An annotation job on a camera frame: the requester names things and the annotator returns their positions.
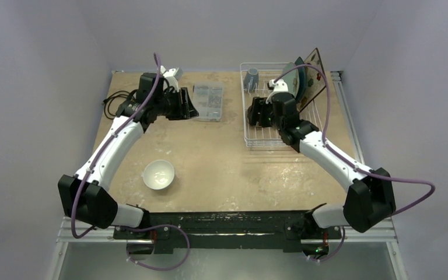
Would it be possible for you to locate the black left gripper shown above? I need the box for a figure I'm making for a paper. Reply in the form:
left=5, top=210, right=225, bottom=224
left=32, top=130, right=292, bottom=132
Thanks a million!
left=154, top=87, right=198, bottom=121

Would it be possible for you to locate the grey printed mug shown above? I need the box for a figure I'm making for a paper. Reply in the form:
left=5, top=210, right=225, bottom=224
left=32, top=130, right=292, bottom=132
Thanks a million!
left=243, top=68, right=259, bottom=93

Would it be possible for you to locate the light green round plate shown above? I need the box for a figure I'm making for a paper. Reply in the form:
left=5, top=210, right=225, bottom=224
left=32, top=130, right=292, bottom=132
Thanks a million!
left=281, top=62, right=299, bottom=97

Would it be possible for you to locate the teal square plate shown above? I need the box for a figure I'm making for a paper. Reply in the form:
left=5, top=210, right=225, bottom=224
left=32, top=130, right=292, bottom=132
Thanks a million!
left=296, top=67, right=308, bottom=106

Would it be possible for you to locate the square floral plate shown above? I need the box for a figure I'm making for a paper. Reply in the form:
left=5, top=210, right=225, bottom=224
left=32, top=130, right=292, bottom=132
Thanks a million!
left=300, top=47, right=326, bottom=111

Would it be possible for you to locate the white bowl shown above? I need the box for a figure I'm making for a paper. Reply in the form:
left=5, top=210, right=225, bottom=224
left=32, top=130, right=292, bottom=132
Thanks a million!
left=142, top=160, right=175, bottom=190

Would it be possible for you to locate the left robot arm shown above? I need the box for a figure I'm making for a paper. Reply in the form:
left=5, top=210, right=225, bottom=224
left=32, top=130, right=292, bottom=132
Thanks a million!
left=58, top=68, right=198, bottom=239

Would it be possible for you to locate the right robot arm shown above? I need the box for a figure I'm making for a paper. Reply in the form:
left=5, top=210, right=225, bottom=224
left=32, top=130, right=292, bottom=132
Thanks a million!
left=246, top=92, right=396, bottom=237

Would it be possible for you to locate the clear plastic screw box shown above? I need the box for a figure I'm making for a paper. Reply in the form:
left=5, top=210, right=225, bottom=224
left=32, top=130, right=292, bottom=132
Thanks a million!
left=191, top=81, right=225, bottom=122

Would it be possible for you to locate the white wire dish rack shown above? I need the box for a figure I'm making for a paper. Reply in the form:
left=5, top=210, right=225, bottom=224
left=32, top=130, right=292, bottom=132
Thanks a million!
left=240, top=62, right=324, bottom=150

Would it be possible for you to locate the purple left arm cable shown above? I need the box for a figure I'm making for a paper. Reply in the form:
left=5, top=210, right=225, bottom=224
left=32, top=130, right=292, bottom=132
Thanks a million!
left=70, top=52, right=191, bottom=271

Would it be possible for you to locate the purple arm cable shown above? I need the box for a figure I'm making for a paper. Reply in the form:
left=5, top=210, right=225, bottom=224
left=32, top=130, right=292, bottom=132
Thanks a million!
left=272, top=64, right=436, bottom=264
left=70, top=52, right=191, bottom=271

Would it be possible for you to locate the black coiled cable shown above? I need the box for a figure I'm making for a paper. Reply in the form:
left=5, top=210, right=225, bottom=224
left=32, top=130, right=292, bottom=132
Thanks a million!
left=102, top=90, right=138, bottom=121

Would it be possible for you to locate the black table edge rail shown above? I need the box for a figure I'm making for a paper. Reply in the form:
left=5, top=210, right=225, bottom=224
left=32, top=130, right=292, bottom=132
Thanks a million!
left=55, top=210, right=398, bottom=256

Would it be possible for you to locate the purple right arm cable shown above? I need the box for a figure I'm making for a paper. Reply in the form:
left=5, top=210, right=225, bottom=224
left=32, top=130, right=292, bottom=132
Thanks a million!
left=272, top=64, right=436, bottom=264

